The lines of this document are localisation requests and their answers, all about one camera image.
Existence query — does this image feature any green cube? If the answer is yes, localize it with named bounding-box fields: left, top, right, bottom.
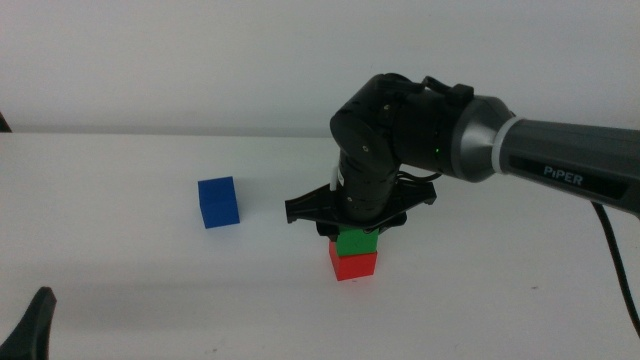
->
left=335, top=224, right=380, bottom=258

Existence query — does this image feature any red cube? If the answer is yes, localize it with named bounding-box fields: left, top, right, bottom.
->
left=328, top=240, right=379, bottom=282

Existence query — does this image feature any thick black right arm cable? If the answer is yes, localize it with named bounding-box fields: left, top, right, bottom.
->
left=591, top=199, right=640, bottom=341

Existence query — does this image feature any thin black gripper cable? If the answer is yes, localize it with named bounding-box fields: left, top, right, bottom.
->
left=397, top=169, right=444, bottom=184

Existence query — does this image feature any blue cube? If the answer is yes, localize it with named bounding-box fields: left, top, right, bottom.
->
left=197, top=175, right=241, bottom=230

